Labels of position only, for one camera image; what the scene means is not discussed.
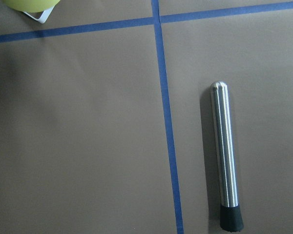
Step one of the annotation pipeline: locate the steel muddler black tip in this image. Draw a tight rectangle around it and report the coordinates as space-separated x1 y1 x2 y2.
210 81 244 233

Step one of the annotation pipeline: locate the yellow-green cup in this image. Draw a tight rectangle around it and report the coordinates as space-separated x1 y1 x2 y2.
2 0 60 13

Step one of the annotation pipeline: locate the metal cup rack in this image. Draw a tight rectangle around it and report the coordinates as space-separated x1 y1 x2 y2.
23 6 55 24

